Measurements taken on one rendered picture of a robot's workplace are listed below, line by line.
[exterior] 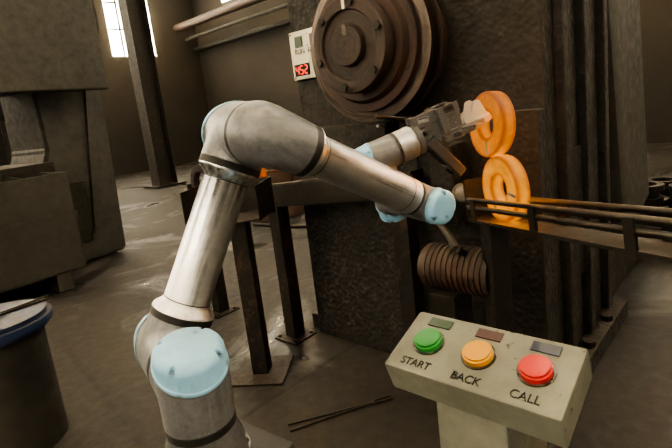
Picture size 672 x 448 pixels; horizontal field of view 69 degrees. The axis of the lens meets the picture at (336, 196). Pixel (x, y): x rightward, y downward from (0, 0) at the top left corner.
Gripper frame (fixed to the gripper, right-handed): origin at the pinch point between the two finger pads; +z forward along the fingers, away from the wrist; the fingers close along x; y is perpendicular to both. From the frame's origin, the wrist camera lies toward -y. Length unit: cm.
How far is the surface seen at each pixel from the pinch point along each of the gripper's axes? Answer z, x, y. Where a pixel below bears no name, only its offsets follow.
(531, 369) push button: -37, -58, -19
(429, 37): 3.7, 25.3, 22.5
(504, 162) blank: -4.9, -8.4, -9.2
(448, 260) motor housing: -18.6, 10.1, -33.0
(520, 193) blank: -6.0, -12.8, -15.7
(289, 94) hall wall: 101, 959, 34
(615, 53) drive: 85, 54, -8
